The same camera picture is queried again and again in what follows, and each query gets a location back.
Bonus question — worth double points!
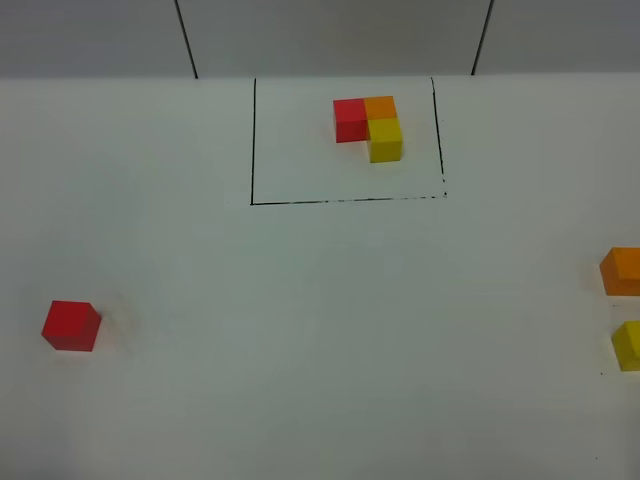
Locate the red template block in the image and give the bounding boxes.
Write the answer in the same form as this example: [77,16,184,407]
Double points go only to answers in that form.
[333,98,368,143]

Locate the yellow template block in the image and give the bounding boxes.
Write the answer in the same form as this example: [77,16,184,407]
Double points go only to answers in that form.
[367,117,403,163]

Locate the orange template block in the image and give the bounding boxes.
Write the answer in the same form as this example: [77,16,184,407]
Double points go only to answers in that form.
[363,96,397,120]

